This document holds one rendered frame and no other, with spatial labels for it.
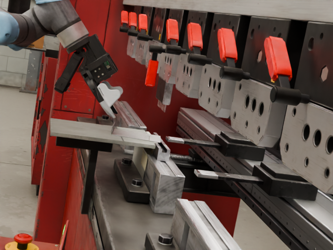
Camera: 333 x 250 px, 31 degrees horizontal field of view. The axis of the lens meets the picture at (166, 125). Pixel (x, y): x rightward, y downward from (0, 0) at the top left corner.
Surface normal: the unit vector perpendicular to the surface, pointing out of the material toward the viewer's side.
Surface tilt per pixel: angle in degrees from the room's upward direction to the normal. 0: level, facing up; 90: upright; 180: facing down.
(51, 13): 99
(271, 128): 90
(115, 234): 0
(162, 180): 90
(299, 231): 90
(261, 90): 90
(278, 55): 39
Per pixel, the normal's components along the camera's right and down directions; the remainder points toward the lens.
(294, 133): -0.97, -0.13
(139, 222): 0.17, -0.97
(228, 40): 0.25, -0.62
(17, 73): 0.22, 0.21
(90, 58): 0.00, 0.18
